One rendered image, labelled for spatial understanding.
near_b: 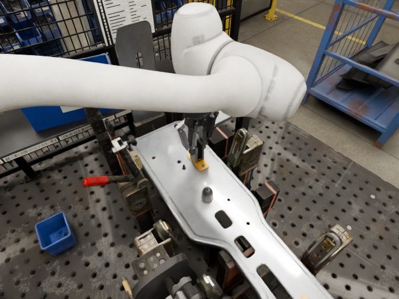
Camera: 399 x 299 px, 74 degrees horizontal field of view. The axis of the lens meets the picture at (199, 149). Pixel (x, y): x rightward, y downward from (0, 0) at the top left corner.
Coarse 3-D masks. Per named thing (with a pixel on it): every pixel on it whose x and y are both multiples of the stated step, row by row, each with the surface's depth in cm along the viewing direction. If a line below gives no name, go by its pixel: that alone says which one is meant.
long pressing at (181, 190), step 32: (160, 128) 94; (160, 160) 84; (160, 192) 76; (192, 192) 76; (224, 192) 76; (192, 224) 70; (256, 224) 70; (256, 256) 65; (288, 256) 65; (256, 288) 60; (288, 288) 60; (320, 288) 60
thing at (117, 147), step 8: (120, 144) 62; (128, 144) 61; (136, 144) 61; (112, 152) 60; (120, 152) 60; (128, 152) 61; (128, 160) 63; (128, 168) 65; (136, 168) 66; (136, 176) 68
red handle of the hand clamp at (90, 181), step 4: (100, 176) 64; (104, 176) 65; (108, 176) 66; (112, 176) 67; (116, 176) 67; (120, 176) 68; (124, 176) 69; (128, 176) 70; (132, 176) 70; (84, 180) 61; (88, 180) 62; (92, 180) 62; (96, 180) 63; (100, 180) 63; (104, 180) 64; (108, 180) 65; (112, 180) 66; (116, 180) 67; (120, 180) 67; (124, 180) 68; (128, 180) 69; (132, 180) 70; (84, 184) 61; (88, 184) 62; (92, 184) 62; (96, 184) 63; (100, 184) 64; (104, 184) 65
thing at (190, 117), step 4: (208, 112) 65; (184, 116) 67; (188, 116) 65; (192, 116) 65; (196, 116) 65; (200, 116) 65; (204, 116) 65; (208, 116) 71; (188, 120) 67; (192, 120) 68; (200, 120) 70; (188, 124) 68; (192, 124) 69; (200, 124) 71; (192, 128) 70
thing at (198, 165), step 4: (188, 152) 85; (188, 156) 84; (192, 160) 83; (200, 160) 83; (204, 160) 83; (196, 164) 82; (200, 164) 82; (204, 164) 82; (208, 164) 82; (200, 168) 81; (204, 168) 81
